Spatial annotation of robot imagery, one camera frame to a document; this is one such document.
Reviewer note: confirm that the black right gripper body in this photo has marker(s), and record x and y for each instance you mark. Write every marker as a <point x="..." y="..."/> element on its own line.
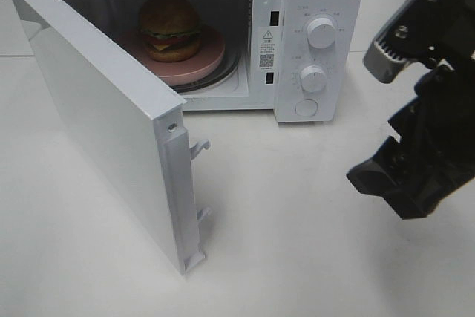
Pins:
<point x="437" y="126"/>

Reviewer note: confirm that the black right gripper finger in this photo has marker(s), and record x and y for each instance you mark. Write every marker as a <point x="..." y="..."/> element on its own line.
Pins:
<point x="418" y="201"/>
<point x="386" y="172"/>

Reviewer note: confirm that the round white door button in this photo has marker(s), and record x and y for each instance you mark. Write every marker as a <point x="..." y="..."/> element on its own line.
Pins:
<point x="306" y="108"/>

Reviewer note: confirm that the pink round plate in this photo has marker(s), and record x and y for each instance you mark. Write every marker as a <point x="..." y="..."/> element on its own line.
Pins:
<point x="206" y="60"/>

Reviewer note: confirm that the white microwave door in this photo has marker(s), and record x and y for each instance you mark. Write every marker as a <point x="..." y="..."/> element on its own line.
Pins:
<point x="125" y="119"/>

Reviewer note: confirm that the burger with lettuce and cheese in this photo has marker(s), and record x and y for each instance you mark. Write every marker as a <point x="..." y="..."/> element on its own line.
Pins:
<point x="170" y="30"/>

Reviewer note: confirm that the lower white dial knob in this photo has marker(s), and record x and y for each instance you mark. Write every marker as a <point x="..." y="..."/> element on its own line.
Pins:
<point x="313" y="79"/>

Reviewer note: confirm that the white dial knob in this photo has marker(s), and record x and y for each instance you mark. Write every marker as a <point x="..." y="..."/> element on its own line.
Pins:
<point x="313" y="79"/>
<point x="321" y="31"/>

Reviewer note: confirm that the upper white dial knob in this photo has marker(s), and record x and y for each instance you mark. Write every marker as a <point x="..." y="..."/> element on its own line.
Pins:
<point x="321" y="31"/>

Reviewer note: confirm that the white microwave oven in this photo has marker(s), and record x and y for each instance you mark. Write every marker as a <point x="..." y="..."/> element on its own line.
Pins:
<point x="270" y="36"/>

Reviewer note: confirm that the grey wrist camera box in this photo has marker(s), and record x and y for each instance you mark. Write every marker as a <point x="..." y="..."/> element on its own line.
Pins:
<point x="425" y="31"/>

